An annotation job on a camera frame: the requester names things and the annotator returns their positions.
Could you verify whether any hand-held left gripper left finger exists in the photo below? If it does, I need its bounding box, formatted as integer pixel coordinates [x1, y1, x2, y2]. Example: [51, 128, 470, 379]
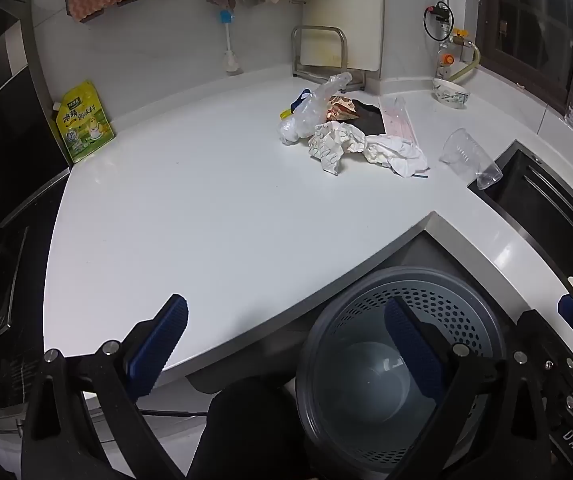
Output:
[20, 293, 190, 480]

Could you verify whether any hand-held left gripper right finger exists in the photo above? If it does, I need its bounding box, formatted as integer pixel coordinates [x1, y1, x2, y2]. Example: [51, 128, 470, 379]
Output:
[381, 296, 552, 480]

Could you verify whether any grey perforated trash basket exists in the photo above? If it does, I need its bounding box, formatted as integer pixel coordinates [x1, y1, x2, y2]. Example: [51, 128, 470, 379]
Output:
[295, 266, 511, 476]

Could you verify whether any clear plastic cup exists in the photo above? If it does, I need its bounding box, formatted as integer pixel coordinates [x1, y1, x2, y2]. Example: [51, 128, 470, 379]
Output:
[439, 127, 504, 191]

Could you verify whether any white tissue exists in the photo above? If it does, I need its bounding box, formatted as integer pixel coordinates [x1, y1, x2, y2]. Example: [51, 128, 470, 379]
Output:
[361, 134, 430, 178]

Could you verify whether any printed paper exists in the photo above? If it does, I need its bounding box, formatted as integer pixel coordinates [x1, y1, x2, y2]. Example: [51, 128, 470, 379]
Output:
[308, 121, 367, 177]

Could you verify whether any pink toothbrush package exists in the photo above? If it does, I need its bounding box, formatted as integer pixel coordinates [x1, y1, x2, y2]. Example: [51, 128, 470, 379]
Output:
[377, 96, 430, 180]

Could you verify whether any dark grey cloth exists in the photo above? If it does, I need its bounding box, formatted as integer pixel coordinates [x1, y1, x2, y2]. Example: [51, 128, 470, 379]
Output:
[347, 99, 386, 136]

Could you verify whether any beige red snack wrapper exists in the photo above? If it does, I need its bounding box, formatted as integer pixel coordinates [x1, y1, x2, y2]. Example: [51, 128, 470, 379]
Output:
[324, 94, 360, 123]

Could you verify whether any crushed clear plastic bottle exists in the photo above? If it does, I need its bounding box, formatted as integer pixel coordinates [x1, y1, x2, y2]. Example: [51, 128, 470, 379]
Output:
[279, 72, 355, 146]

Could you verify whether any person's dark-clothed leg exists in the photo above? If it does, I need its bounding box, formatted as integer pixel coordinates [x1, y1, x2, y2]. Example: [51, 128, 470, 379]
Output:
[189, 374, 312, 480]

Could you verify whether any black kitchen sink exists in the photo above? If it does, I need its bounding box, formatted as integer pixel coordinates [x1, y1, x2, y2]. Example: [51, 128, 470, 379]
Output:
[467, 140, 573, 321]

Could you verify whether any black kitchen stove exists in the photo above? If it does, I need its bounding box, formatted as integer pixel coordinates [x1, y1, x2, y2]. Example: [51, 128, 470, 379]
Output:
[0, 0, 72, 426]

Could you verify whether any yellow green seasoning pouch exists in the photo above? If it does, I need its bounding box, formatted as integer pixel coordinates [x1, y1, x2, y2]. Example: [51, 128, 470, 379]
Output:
[52, 80, 116, 164]

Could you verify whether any white patterned ceramic bowl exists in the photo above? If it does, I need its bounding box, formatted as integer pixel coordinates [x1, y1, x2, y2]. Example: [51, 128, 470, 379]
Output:
[433, 77, 470, 109]

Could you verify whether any white brush with blue head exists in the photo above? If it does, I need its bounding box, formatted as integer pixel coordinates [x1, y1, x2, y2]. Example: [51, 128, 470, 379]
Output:
[219, 9, 241, 75]

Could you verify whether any dark framed window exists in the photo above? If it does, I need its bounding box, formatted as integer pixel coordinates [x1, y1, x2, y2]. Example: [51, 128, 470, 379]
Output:
[477, 0, 573, 116]

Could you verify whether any metal cutting board rack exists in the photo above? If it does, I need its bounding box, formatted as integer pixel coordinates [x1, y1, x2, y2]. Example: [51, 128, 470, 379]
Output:
[291, 25, 367, 92]

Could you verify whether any white cutting board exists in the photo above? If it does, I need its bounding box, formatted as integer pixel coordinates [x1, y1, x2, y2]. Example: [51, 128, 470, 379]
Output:
[299, 0, 385, 72]

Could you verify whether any gas valve with yellow handle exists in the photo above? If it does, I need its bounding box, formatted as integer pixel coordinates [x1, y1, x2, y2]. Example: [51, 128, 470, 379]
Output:
[451, 30, 473, 63]

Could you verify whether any black cable loop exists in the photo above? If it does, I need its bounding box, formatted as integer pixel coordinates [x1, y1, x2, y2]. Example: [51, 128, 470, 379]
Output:
[423, 1, 455, 42]

